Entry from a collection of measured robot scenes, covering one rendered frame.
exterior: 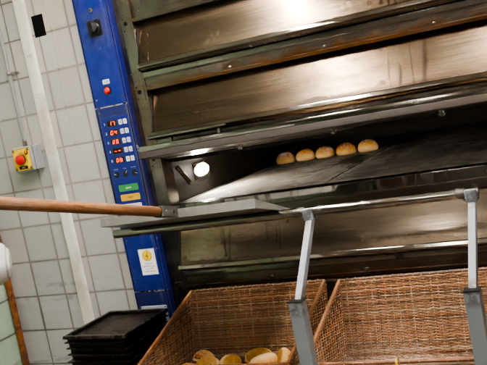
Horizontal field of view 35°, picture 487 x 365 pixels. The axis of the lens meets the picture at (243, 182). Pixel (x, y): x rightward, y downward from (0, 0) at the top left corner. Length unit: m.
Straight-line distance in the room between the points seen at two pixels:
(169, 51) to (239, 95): 0.31
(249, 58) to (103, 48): 0.59
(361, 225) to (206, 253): 0.62
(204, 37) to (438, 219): 1.04
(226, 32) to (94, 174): 0.81
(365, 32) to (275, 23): 0.32
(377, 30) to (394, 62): 0.12
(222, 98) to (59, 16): 0.76
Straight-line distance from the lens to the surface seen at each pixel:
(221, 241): 2.89
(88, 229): 3.19
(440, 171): 2.57
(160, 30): 2.91
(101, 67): 3.00
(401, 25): 2.56
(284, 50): 2.68
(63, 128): 3.17
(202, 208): 2.28
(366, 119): 2.45
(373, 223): 2.66
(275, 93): 2.70
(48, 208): 1.85
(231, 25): 2.76
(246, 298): 2.85
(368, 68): 2.59
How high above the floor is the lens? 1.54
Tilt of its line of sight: 6 degrees down
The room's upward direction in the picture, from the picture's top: 11 degrees counter-clockwise
